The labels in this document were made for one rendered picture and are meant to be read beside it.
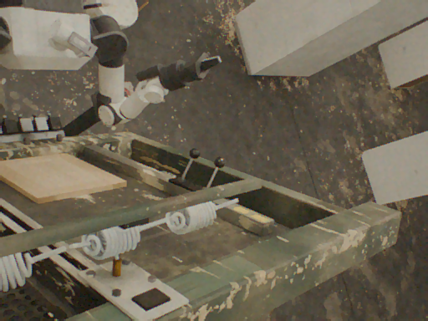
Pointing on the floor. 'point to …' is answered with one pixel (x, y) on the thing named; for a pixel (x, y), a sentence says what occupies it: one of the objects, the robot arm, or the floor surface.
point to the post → (80, 123)
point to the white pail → (122, 9)
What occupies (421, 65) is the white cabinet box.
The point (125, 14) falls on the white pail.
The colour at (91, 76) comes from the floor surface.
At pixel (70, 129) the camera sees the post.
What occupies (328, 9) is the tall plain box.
